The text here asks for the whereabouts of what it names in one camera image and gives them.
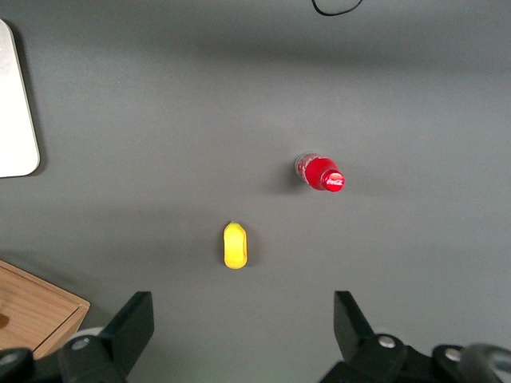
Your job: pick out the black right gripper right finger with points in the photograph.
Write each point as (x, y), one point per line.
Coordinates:
(375, 359)

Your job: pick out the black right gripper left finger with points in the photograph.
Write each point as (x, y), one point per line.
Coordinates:
(120, 339)

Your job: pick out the cream rectangular plastic tray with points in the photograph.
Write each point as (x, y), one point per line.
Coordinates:
(16, 99)

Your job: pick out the wooden drawer cabinet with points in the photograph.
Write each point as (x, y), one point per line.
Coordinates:
(36, 311)

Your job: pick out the yellow lemon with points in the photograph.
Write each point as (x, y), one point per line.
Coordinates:
(235, 245)

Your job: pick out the red cola bottle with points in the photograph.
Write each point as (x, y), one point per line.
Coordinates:
(319, 173)

